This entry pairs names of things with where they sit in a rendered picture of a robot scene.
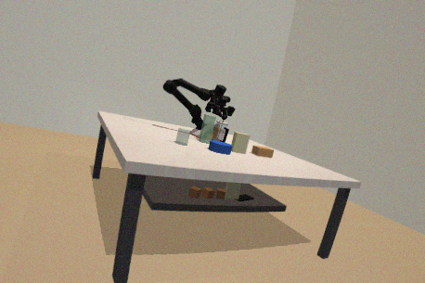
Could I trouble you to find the small orange block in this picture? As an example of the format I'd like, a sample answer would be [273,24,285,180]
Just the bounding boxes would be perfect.
[251,146,274,158]

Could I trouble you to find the blue short cylinder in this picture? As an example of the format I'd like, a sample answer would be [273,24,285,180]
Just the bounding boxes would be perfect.
[208,140,232,155]

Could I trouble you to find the dark grey shelf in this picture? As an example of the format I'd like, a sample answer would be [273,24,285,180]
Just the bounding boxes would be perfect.
[143,175,287,212]

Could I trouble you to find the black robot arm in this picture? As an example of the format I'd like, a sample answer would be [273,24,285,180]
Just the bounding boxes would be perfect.
[163,79,231,130]

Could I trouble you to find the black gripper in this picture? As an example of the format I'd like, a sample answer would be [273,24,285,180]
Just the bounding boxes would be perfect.
[205,98,235,118]

